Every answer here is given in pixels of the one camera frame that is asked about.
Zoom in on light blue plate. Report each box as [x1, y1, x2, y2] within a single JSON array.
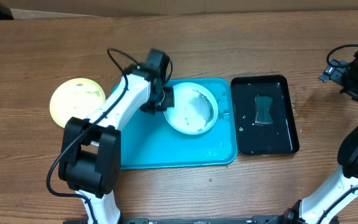
[[164, 82, 218, 135]]

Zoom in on yellow plate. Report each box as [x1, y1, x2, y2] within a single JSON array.
[[49, 78, 106, 128]]

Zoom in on green scrubbing sponge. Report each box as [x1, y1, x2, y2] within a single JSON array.
[[255, 96, 273, 125]]

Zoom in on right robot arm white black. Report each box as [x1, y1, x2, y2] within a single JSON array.
[[269, 44, 358, 223]]

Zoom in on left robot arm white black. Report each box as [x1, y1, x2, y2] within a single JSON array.
[[53, 65, 173, 223]]

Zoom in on teal plastic tray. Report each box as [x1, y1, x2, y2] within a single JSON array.
[[121, 78, 237, 169]]

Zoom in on black plastic tray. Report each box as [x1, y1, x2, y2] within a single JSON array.
[[231, 75, 300, 156]]

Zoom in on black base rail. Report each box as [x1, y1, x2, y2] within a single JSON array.
[[63, 215, 291, 224]]

